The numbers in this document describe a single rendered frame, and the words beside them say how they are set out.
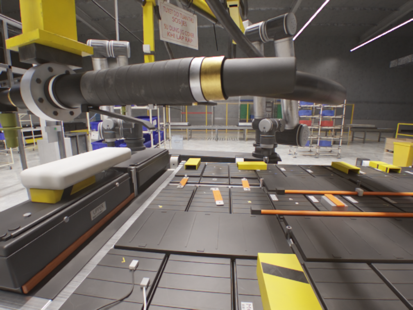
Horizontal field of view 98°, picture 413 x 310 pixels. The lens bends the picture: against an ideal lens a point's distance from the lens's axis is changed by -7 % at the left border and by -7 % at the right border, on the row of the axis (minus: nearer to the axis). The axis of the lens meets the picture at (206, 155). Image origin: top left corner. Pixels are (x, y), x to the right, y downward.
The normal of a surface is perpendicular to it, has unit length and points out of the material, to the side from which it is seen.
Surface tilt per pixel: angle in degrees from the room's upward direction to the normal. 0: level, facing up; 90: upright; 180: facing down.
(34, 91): 90
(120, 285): 0
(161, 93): 124
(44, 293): 0
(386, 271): 0
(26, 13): 90
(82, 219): 90
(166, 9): 90
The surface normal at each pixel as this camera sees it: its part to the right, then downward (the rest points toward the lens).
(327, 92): 0.46, 0.60
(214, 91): -0.25, 0.79
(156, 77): -0.34, 0.12
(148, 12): 0.13, 0.20
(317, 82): 0.48, 0.03
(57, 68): 0.94, 0.07
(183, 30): 0.77, 0.13
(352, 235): 0.00, -0.98
